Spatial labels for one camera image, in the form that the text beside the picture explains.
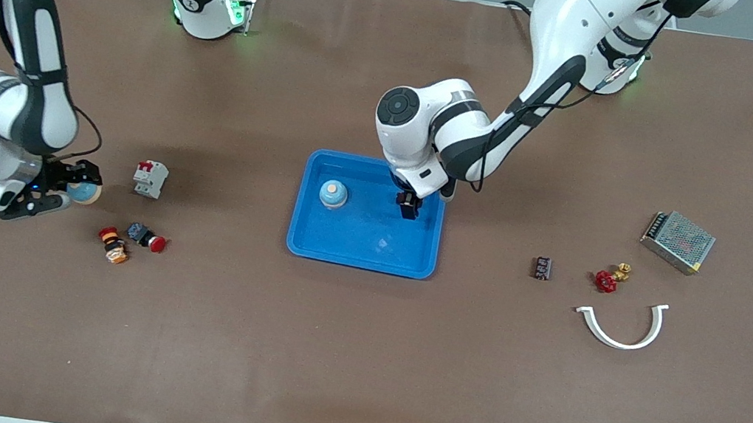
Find black red emergency stop button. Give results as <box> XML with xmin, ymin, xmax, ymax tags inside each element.
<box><xmin>123</xmin><ymin>221</ymin><xmax>170</xmax><ymax>255</ymax></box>

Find white curved plastic clip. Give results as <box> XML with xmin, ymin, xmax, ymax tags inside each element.
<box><xmin>571</xmin><ymin>291</ymin><xmax>671</xmax><ymax>357</ymax></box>

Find black base cables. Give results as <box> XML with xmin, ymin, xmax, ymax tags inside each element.
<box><xmin>501</xmin><ymin>0</ymin><xmax>539</xmax><ymax>20</ymax></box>

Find metal mesh power supply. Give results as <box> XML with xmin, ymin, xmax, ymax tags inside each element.
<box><xmin>636</xmin><ymin>206</ymin><xmax>721</xmax><ymax>279</ymax></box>

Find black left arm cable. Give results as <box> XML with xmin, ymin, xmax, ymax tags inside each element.
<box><xmin>469</xmin><ymin>0</ymin><xmax>667</xmax><ymax>218</ymax></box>

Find white circuit breaker red switch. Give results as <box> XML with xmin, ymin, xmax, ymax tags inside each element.
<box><xmin>130</xmin><ymin>158</ymin><xmax>171</xmax><ymax>201</ymax></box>

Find orange red push button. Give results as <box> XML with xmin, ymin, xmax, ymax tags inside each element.
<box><xmin>94</xmin><ymin>224</ymin><xmax>134</xmax><ymax>266</ymax></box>

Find blue plastic tray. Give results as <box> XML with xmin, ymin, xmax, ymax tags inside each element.
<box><xmin>283</xmin><ymin>146</ymin><xmax>452</xmax><ymax>282</ymax></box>

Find red handle brass valve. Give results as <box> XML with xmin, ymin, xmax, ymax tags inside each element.
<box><xmin>593</xmin><ymin>259</ymin><xmax>633</xmax><ymax>297</ymax></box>

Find light blue call bell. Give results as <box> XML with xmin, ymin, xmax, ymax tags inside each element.
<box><xmin>317</xmin><ymin>178</ymin><xmax>351</xmax><ymax>212</ymax></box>
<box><xmin>64</xmin><ymin>177</ymin><xmax>104</xmax><ymax>208</ymax></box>

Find brown table mat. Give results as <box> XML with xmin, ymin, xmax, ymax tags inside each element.
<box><xmin>0</xmin><ymin>0</ymin><xmax>753</xmax><ymax>423</ymax></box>

